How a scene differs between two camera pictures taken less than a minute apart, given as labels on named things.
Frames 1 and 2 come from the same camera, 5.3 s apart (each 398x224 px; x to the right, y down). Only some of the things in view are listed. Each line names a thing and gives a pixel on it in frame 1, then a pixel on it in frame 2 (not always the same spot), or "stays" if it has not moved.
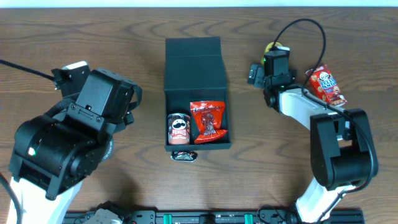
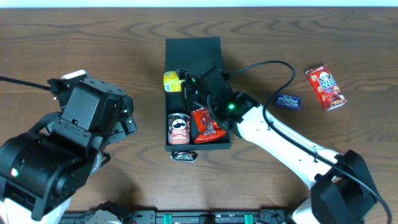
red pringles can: x=179 y=128 stays
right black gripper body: x=257 y=76 → x=188 y=90
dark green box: x=194 y=71 stays
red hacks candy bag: x=208 y=121 stays
